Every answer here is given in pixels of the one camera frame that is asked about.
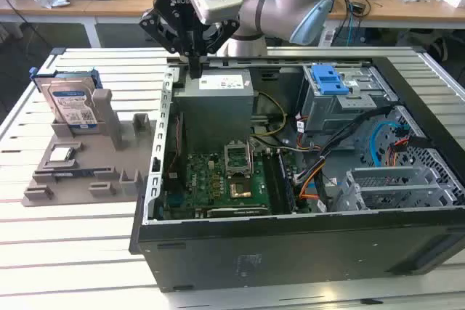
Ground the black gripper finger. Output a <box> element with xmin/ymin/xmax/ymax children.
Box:
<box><xmin>195</xmin><ymin>19</ymin><xmax>241</xmax><ymax>79</ymax></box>
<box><xmin>139</xmin><ymin>10</ymin><xmax>197</xmax><ymax>79</ymax></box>

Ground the hard disk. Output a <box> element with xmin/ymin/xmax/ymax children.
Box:
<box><xmin>28</xmin><ymin>66</ymin><xmax>105</xmax><ymax>130</ymax></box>

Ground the silver disk bay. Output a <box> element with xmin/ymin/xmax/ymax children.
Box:
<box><xmin>332</xmin><ymin>166</ymin><xmax>459</xmax><ymax>212</ymax></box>

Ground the wooden desk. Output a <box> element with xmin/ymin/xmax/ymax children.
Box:
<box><xmin>0</xmin><ymin>0</ymin><xmax>465</xmax><ymax>49</ymax></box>

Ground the grey power supply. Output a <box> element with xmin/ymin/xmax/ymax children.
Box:
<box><xmin>173</xmin><ymin>69</ymin><xmax>255</xmax><ymax>144</ymax></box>

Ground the metal socket cover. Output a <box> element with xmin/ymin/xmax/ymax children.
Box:
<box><xmin>223</xmin><ymin>141</ymin><xmax>252</xmax><ymax>177</ymax></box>

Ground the blue plastic latch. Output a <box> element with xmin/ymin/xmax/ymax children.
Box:
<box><xmin>313</xmin><ymin>65</ymin><xmax>360</xmax><ymax>97</ymax></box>

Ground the metal locking lever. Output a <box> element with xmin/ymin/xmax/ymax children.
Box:
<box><xmin>246</xmin><ymin>137</ymin><xmax>254</xmax><ymax>176</ymax></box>

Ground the grey metal drive cage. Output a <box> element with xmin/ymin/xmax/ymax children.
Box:
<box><xmin>302</xmin><ymin>65</ymin><xmax>394</xmax><ymax>134</ymax></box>

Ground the grey parts rack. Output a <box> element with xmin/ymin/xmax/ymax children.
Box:
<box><xmin>22</xmin><ymin>88</ymin><xmax>157</xmax><ymax>208</ymax></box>

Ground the green motherboard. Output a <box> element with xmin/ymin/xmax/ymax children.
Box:
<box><xmin>159</xmin><ymin>150</ymin><xmax>302</xmax><ymax>217</ymax></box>

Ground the CPU socket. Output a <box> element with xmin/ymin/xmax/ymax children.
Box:
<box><xmin>228</xmin><ymin>177</ymin><xmax>256</xmax><ymax>199</ymax></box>

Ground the black RAM slot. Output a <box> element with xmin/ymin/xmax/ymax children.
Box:
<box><xmin>263</xmin><ymin>150</ymin><xmax>283</xmax><ymax>213</ymax></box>
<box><xmin>278</xmin><ymin>150</ymin><xmax>298</xmax><ymax>213</ymax></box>

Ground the silver CPU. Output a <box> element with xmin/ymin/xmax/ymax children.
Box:
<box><xmin>49</xmin><ymin>148</ymin><xmax>76</xmax><ymax>163</ymax></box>

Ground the black expansion slot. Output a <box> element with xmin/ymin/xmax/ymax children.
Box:
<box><xmin>206</xmin><ymin>206</ymin><xmax>272</xmax><ymax>217</ymax></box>

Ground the black PC case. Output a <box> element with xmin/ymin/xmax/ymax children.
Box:
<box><xmin>129</xmin><ymin>46</ymin><xmax>465</xmax><ymax>293</ymax></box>

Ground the yellow wire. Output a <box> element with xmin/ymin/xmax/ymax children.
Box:
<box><xmin>258</xmin><ymin>91</ymin><xmax>288</xmax><ymax>137</ymax></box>

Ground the black cable bundle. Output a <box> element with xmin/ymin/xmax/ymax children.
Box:
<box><xmin>315</xmin><ymin>105</ymin><xmax>396</xmax><ymax>166</ymax></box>

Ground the orange wire bundle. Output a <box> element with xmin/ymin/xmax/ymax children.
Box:
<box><xmin>299</xmin><ymin>167</ymin><xmax>328</xmax><ymax>201</ymax></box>

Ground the blue data wire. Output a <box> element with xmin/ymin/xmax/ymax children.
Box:
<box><xmin>369</xmin><ymin>116</ymin><xmax>401</xmax><ymax>166</ymax></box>

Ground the multicolour power wire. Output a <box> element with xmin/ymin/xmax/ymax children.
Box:
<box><xmin>386</xmin><ymin>134</ymin><xmax>412</xmax><ymax>166</ymax></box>

